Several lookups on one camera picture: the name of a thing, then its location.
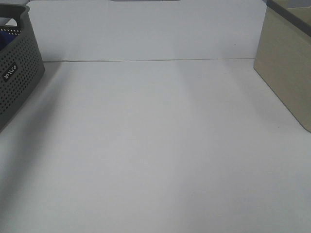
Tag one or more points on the beige storage box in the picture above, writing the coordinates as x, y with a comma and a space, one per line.
283, 58

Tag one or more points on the blue microfibre towel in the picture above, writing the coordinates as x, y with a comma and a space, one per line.
7, 35

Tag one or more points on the grey perforated plastic basket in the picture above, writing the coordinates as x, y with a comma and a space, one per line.
21, 64

